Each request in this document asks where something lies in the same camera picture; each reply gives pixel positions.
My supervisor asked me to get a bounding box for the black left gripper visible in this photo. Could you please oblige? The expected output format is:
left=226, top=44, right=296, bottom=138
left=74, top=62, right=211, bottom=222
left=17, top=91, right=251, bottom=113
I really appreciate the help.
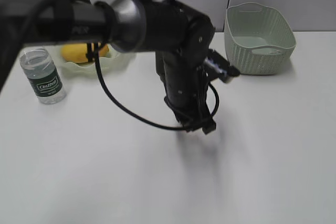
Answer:
left=160, top=52, right=216, bottom=134

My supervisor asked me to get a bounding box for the yellow mango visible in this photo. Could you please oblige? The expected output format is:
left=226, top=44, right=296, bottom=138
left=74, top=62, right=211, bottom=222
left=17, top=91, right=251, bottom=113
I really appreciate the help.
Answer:
left=60, top=44, right=95, bottom=64

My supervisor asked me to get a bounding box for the clear plastic water bottle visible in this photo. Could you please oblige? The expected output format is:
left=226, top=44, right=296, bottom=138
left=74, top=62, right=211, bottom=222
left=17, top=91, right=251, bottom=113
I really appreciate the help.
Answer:
left=19, top=48, right=66, bottom=104

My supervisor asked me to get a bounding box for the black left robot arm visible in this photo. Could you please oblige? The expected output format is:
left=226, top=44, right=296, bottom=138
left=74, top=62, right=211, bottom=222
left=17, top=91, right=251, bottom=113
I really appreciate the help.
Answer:
left=1, top=0, right=216, bottom=134

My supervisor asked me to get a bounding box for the black mesh pen holder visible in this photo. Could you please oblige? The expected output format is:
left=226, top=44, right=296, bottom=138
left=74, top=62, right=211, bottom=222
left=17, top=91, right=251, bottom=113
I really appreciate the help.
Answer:
left=155, top=51, right=165, bottom=79

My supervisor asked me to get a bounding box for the frosted green wavy plate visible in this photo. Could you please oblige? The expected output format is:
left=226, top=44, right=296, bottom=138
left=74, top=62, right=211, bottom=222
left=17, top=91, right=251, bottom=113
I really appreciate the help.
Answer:
left=52, top=45, right=136, bottom=78

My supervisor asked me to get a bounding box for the green woven plastic basket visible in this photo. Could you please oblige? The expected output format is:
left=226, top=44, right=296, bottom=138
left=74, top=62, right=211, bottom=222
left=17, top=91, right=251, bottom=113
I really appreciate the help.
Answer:
left=224, top=2, right=296, bottom=75

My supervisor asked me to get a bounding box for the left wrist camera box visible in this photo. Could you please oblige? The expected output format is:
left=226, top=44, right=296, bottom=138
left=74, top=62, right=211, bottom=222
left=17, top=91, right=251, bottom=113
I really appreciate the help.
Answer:
left=204, top=49, right=240, bottom=83

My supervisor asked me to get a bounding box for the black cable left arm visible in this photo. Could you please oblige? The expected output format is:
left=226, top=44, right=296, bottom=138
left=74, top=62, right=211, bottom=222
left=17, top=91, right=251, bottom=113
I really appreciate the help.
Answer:
left=85, top=0, right=221, bottom=132

